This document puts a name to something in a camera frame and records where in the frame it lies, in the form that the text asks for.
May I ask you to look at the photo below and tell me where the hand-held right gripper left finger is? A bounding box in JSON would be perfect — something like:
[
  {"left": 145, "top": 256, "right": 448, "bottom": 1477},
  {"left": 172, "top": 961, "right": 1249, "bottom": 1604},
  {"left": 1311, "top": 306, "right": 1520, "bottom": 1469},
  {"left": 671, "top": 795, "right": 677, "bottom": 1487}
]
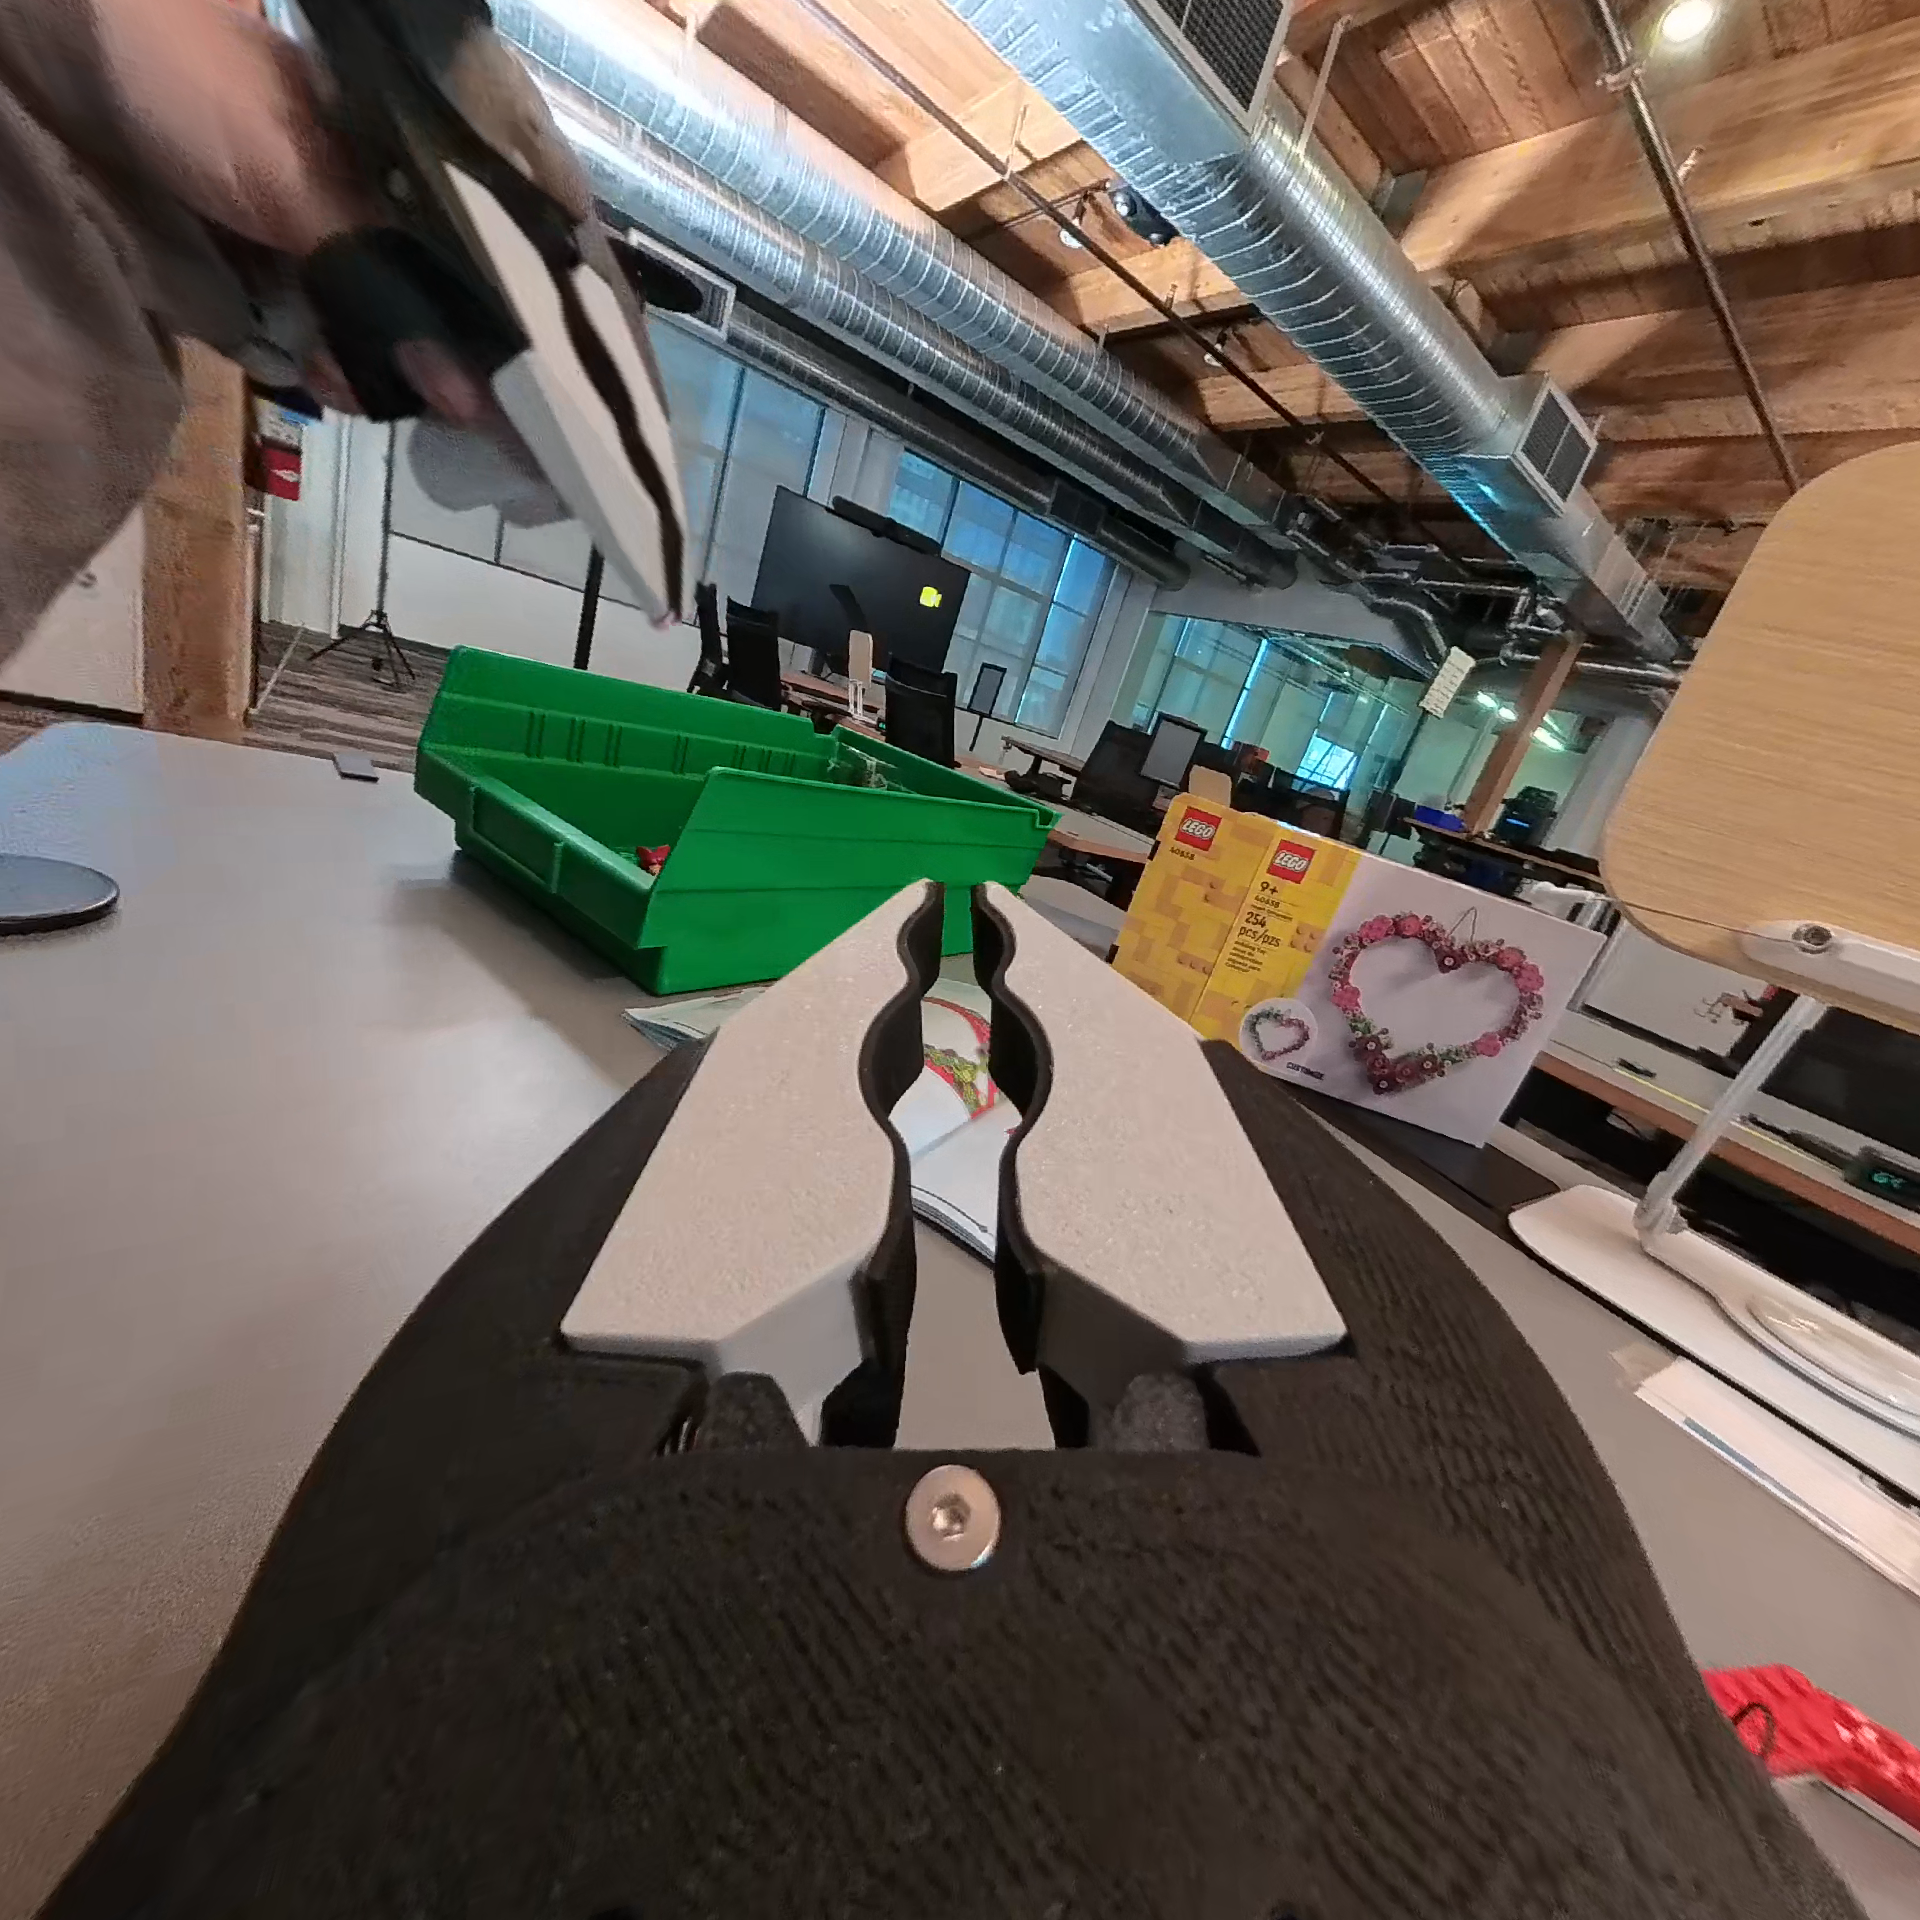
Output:
[{"left": 562, "top": 878, "right": 949, "bottom": 1445}]

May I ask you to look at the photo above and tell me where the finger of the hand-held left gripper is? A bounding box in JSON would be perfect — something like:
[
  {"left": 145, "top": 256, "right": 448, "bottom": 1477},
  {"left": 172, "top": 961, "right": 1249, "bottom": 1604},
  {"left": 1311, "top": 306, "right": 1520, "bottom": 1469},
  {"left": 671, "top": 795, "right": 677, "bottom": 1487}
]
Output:
[
  {"left": 570, "top": 224, "right": 694, "bottom": 589},
  {"left": 436, "top": 157, "right": 680, "bottom": 626}
]

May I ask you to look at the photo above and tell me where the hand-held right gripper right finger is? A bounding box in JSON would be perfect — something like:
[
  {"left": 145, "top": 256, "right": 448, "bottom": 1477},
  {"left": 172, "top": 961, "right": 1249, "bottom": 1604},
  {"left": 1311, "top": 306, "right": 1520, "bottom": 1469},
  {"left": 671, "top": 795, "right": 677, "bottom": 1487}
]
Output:
[{"left": 969, "top": 881, "right": 1346, "bottom": 1445}]

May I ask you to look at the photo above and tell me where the green plastic bin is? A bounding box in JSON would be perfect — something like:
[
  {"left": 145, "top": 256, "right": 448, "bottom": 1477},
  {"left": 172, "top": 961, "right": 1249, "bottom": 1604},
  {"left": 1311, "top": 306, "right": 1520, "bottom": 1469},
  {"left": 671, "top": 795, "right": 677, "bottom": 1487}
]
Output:
[{"left": 413, "top": 644, "right": 1061, "bottom": 995}]

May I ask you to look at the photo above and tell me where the person's left forearm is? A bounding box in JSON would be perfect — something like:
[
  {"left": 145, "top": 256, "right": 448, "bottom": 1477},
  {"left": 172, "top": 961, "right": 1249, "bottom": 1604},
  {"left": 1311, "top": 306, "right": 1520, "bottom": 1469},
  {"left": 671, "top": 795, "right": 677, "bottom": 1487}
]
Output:
[{"left": 0, "top": 0, "right": 324, "bottom": 669}]

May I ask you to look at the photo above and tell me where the lego instruction booklet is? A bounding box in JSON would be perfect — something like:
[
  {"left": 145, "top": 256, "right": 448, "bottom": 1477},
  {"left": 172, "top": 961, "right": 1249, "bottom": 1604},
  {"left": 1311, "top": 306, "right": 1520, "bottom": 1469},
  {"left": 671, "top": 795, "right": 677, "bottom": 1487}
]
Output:
[{"left": 624, "top": 981, "right": 1026, "bottom": 1264}]

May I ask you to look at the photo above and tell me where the lego set box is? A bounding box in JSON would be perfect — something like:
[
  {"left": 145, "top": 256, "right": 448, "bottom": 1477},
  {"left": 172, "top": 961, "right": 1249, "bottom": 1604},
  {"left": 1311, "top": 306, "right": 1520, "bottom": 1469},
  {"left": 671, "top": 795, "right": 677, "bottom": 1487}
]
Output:
[{"left": 1112, "top": 802, "right": 1607, "bottom": 1151}]

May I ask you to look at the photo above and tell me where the person's left hand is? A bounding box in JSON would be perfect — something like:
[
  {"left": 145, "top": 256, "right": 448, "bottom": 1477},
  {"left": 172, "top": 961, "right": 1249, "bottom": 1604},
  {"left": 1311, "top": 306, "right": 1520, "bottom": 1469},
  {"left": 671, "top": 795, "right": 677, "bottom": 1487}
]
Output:
[{"left": 135, "top": 0, "right": 512, "bottom": 433}]

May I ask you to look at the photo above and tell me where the black tripod light stand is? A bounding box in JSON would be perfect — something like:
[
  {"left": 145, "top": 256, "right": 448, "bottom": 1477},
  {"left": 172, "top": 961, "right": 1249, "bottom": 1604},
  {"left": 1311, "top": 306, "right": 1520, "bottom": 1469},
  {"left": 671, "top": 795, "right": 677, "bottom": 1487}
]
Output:
[{"left": 307, "top": 426, "right": 425, "bottom": 694}]

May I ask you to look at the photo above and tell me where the red fire extinguisher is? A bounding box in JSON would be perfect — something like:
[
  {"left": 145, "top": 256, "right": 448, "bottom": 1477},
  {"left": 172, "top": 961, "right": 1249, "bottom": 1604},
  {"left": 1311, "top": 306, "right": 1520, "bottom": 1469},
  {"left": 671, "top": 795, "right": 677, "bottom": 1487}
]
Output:
[{"left": 245, "top": 393, "right": 312, "bottom": 508}]

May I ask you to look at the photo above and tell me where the large black monitor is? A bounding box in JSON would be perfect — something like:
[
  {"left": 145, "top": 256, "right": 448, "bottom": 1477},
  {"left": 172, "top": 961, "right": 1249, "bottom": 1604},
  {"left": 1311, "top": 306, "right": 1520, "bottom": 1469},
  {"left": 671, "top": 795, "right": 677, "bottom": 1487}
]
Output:
[{"left": 749, "top": 483, "right": 974, "bottom": 679}]

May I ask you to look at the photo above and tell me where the wooden pillar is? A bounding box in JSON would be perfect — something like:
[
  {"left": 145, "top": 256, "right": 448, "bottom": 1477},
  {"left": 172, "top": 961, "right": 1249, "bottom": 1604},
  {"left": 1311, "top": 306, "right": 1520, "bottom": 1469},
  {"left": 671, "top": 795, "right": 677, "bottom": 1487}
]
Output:
[{"left": 138, "top": 341, "right": 260, "bottom": 740}]

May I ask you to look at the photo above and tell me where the white paper sheet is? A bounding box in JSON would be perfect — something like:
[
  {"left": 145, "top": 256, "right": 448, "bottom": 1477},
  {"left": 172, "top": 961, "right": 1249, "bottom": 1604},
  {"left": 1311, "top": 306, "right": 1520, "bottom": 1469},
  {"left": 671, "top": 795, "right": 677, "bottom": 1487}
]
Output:
[{"left": 1614, "top": 1338, "right": 1920, "bottom": 1595}]

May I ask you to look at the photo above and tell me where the dark round disc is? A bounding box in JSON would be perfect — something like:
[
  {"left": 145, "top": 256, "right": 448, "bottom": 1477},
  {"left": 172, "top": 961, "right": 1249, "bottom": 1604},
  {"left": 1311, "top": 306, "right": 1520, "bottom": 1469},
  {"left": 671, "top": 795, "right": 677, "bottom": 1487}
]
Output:
[{"left": 0, "top": 851, "right": 122, "bottom": 940}]

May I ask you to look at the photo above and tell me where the white desk lamp wooden shade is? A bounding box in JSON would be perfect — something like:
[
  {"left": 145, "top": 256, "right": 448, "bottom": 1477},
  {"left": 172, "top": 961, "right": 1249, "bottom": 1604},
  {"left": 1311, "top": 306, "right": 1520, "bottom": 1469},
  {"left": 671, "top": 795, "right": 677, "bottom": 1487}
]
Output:
[{"left": 1507, "top": 442, "right": 1920, "bottom": 1478}]

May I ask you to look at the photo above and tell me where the red mesh bag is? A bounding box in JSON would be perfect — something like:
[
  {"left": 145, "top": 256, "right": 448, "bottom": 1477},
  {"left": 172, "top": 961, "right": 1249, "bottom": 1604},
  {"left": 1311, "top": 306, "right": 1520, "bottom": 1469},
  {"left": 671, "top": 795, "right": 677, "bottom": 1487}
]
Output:
[{"left": 1702, "top": 1661, "right": 1920, "bottom": 1834}]

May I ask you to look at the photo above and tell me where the slim silver ventilation duct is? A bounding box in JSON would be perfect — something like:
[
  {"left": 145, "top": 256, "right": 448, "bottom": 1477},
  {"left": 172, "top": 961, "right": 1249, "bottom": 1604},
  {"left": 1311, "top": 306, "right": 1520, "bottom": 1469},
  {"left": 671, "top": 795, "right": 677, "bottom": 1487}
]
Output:
[{"left": 487, "top": 0, "right": 1307, "bottom": 593}]

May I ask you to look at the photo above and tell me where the large silver ventilation duct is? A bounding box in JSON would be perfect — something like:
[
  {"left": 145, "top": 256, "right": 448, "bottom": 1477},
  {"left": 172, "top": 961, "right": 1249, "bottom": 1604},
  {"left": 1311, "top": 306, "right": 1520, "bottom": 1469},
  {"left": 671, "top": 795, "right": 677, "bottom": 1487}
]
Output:
[{"left": 946, "top": 0, "right": 1683, "bottom": 669}]

